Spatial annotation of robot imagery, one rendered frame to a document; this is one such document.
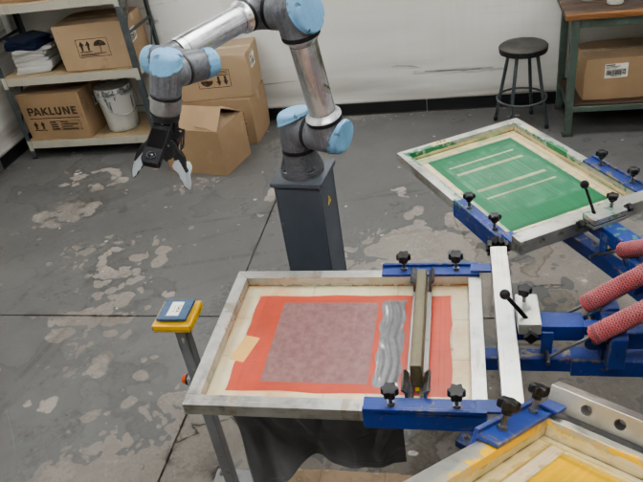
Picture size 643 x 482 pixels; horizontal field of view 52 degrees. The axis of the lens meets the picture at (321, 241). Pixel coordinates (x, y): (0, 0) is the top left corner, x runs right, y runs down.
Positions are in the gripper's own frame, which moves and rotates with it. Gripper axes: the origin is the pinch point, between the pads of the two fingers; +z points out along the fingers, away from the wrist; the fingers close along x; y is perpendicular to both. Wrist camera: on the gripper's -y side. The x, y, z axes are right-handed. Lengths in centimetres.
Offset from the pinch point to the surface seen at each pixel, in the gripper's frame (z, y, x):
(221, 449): 117, 10, -22
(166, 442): 158, 35, 8
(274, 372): 44, -14, -39
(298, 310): 44, 13, -40
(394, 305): 34, 15, -69
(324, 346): 40, -3, -51
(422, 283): 22, 13, -74
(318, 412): 37, -29, -53
